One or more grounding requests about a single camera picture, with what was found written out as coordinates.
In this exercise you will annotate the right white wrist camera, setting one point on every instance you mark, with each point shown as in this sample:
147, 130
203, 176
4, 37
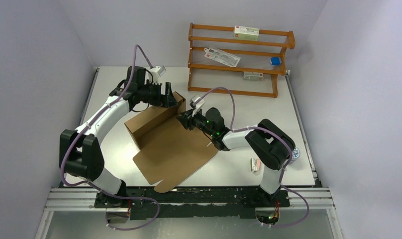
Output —
196, 103

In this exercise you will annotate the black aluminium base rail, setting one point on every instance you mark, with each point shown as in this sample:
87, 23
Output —
187, 202

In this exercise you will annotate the grey white box lower shelf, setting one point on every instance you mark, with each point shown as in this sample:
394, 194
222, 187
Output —
253, 76

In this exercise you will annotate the white plastic packet on shelf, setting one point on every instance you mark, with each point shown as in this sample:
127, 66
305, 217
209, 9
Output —
222, 57

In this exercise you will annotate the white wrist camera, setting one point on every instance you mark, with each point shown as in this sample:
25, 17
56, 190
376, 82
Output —
196, 103
157, 72

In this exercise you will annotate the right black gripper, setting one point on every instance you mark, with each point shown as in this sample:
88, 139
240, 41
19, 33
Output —
185, 120

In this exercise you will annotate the brown cardboard box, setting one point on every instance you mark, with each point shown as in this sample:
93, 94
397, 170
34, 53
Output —
168, 153

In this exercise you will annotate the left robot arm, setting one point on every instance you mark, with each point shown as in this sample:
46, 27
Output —
80, 151

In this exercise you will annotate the green white box top shelf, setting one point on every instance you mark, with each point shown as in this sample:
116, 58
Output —
246, 33

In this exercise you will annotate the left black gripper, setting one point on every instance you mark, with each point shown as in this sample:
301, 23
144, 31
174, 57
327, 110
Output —
164, 100

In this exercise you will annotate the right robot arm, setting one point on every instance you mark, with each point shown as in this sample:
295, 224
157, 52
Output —
271, 145

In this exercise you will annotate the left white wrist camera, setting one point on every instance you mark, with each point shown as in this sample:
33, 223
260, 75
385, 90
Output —
157, 72

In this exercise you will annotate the blue small object on shelf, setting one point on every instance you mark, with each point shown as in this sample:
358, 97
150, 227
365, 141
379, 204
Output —
276, 61

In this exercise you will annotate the pink white small device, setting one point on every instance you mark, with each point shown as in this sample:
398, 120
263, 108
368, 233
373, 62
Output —
255, 164

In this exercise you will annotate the orange wooden shelf rack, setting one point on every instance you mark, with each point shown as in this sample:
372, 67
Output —
206, 74

